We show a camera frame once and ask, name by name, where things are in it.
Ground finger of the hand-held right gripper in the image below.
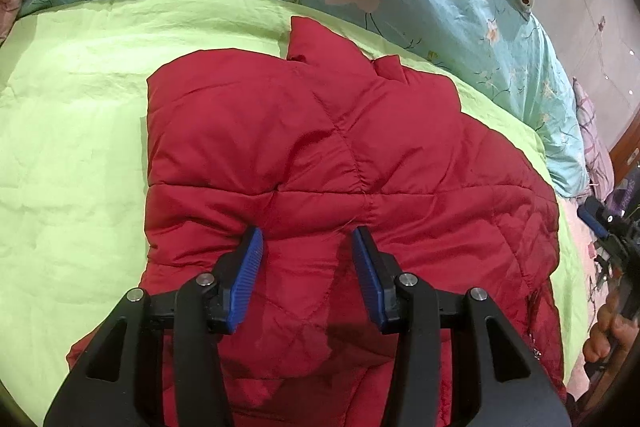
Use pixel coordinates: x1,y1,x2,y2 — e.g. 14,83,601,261
576,197,615,239

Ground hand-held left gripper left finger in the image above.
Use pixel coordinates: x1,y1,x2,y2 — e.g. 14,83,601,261
42,227,266,427

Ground lime green blanket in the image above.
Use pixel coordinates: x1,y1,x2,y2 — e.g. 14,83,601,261
0,0,591,427

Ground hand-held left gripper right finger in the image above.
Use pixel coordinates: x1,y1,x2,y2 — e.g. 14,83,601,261
350,227,571,427

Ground red quilted jacket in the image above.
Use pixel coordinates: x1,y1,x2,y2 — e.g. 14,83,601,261
65,14,568,427

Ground pink plaid pillow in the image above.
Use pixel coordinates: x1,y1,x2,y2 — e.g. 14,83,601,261
572,77,616,202

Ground person's right hand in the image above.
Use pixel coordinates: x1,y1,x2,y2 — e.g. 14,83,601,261
582,292,640,364

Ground pale pink bed sheet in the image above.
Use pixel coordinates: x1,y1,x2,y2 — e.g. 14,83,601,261
552,194,616,388

